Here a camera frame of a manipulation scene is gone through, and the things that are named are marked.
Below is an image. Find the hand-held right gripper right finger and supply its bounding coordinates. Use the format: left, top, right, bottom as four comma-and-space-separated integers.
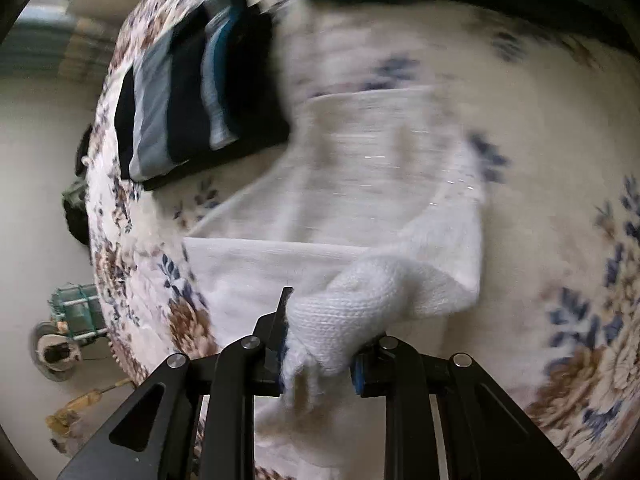
351, 336, 581, 480

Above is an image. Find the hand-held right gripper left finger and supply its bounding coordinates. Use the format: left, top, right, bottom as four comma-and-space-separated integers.
57, 287, 294, 480

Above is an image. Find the white knit sweater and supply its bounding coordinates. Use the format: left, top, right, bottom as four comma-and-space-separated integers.
182, 85, 488, 480

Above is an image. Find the yellow floor tool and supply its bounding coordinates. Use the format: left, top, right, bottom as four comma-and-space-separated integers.
45, 379, 137, 442

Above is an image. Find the round white floor appliance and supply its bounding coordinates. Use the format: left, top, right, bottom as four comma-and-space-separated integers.
30, 321, 84, 384

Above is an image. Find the dark bag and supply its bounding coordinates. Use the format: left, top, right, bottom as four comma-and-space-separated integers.
61, 125, 94, 247

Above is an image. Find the large black folded garment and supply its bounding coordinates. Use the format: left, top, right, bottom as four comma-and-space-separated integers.
144, 7, 292, 192

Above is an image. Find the navy folded garment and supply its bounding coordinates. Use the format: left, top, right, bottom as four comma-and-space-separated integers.
167, 7, 215, 165

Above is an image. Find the small black folded garment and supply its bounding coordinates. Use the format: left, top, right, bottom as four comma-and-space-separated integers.
114, 66, 138, 181

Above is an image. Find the floral printed blanket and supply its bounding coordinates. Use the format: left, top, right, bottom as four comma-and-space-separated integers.
85, 0, 640, 480

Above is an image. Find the grey blue striped folded garment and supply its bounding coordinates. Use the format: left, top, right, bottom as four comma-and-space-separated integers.
200, 0, 249, 151

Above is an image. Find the grey green curtain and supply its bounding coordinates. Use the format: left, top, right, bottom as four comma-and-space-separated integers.
0, 0, 121, 81

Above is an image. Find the teal wire crate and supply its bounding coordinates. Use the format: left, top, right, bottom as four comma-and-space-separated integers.
49, 282, 108, 347

